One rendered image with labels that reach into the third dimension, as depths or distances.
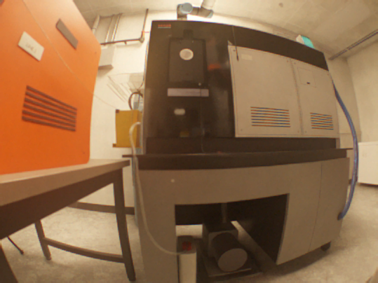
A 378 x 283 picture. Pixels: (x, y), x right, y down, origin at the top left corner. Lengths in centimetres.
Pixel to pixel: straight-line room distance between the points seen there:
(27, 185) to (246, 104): 78
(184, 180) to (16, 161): 52
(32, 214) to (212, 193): 57
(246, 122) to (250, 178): 25
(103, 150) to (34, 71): 170
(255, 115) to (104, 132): 166
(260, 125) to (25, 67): 83
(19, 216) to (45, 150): 16
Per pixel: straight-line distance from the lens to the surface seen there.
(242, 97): 77
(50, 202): 38
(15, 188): 27
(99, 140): 202
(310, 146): 103
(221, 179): 64
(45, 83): 41
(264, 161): 73
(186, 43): 86
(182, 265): 86
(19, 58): 36
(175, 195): 62
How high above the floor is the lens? 75
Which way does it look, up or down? 3 degrees up
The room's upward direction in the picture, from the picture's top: 1 degrees counter-clockwise
